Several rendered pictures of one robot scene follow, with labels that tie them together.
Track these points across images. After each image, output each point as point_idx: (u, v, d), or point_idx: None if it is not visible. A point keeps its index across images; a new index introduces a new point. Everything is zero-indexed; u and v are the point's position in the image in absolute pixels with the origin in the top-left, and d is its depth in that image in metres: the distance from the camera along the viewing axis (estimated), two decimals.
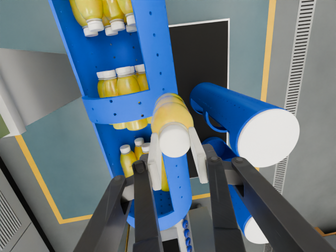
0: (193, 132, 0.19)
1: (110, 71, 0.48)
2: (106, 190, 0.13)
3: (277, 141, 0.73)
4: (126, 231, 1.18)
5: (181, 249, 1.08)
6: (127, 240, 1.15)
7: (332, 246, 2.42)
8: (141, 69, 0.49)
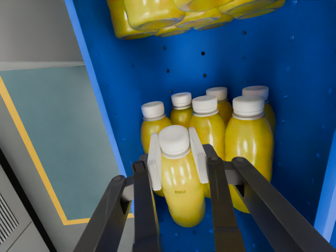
0: (193, 132, 0.19)
1: None
2: (106, 190, 0.13)
3: None
4: None
5: None
6: None
7: None
8: None
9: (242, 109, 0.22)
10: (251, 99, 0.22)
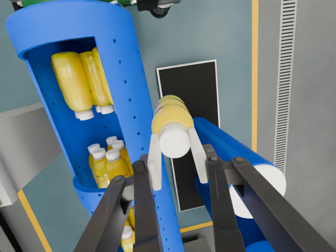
0: (193, 132, 0.19)
1: (100, 152, 0.51)
2: (106, 190, 0.13)
3: None
4: None
5: None
6: None
7: None
8: None
9: None
10: None
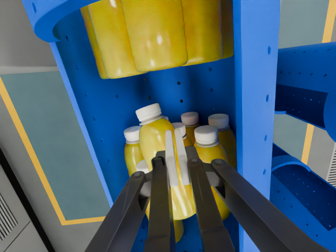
0: (178, 134, 0.19)
1: None
2: (126, 184, 0.13)
3: None
4: None
5: None
6: None
7: None
8: None
9: (199, 139, 0.27)
10: (207, 131, 0.27)
